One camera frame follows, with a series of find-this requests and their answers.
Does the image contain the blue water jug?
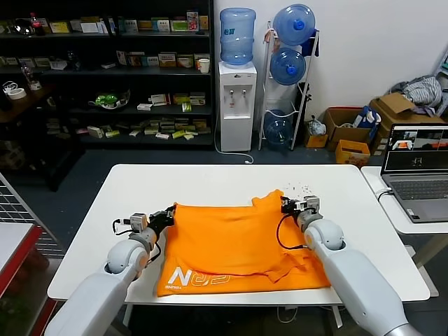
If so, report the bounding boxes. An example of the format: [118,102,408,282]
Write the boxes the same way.
[262,108,294,146]
[269,47,307,87]
[272,3,316,47]
[219,8,256,69]

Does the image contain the shiny glass dome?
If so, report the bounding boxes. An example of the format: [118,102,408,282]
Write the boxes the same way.
[13,18,36,37]

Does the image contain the white cable loop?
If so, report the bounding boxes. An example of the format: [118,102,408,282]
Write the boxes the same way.
[278,306,298,325]

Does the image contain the blue cloth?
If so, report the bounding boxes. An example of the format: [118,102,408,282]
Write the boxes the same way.
[300,31,320,59]

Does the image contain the white wire grid panel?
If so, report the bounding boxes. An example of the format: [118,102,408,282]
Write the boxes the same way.
[0,171,59,258]

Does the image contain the white plastic bag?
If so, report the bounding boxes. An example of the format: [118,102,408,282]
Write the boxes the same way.
[306,118,327,137]

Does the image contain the blue white bag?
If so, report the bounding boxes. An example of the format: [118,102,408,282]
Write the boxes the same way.
[351,105,382,140]

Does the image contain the white dispenser power cable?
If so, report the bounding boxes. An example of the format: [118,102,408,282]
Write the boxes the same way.
[213,114,255,165]

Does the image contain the dark blue bottle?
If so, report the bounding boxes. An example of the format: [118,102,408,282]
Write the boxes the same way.
[66,51,81,72]

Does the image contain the orange t-shirt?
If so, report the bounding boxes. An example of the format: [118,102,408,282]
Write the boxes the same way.
[155,189,332,298]

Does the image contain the cola bottle red cap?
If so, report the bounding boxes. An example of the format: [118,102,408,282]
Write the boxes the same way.
[29,13,48,37]

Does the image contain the black shelf unit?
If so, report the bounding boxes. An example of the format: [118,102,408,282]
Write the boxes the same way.
[0,0,215,151]

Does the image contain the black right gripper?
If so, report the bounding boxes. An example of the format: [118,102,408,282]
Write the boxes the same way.
[280,196,307,216]

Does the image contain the small white side table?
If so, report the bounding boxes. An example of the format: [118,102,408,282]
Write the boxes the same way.
[360,165,448,270]

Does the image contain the small orange box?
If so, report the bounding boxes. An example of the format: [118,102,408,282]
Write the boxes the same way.
[303,132,329,149]

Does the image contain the grey clothes pile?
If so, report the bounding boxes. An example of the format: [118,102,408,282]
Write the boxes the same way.
[388,75,444,116]

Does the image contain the green white bowl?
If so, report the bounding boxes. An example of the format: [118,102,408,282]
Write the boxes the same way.
[87,88,131,111]

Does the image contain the clear plastic bottle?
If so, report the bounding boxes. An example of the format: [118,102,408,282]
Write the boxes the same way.
[20,63,36,88]

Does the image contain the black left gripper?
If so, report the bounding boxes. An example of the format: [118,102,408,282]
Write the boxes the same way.
[148,205,176,232]

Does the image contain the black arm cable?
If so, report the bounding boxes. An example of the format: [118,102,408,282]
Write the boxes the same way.
[112,218,162,263]
[276,212,309,251]

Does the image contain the red edged white table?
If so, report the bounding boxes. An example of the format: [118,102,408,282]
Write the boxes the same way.
[0,222,45,305]

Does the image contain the grey laptop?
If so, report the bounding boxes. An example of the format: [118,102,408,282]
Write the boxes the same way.
[380,122,448,224]

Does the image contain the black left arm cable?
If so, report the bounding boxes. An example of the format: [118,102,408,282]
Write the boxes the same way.
[112,218,162,263]

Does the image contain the white water dispenser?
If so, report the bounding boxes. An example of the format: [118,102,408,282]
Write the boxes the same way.
[218,61,258,153]

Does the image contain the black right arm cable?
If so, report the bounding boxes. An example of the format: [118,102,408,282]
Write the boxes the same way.
[276,212,309,251]

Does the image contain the open brown cardboard box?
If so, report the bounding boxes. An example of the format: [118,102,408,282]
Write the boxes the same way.
[322,107,374,153]

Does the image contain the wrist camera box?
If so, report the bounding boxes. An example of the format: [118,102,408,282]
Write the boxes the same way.
[129,213,150,234]
[303,195,321,215]

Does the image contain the orange printed carton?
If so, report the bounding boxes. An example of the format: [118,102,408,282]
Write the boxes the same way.
[335,139,371,166]

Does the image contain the white metal jug rack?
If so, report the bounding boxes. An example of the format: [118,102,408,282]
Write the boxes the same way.
[258,21,320,151]

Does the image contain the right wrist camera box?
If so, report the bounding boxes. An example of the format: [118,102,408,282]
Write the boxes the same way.
[303,195,321,215]

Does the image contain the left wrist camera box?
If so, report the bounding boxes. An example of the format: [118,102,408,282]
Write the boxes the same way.
[129,213,150,234]

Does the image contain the large white table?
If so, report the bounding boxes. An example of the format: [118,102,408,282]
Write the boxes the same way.
[47,163,431,307]

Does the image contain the brown wooden desk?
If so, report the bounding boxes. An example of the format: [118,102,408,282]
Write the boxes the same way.
[0,83,57,123]

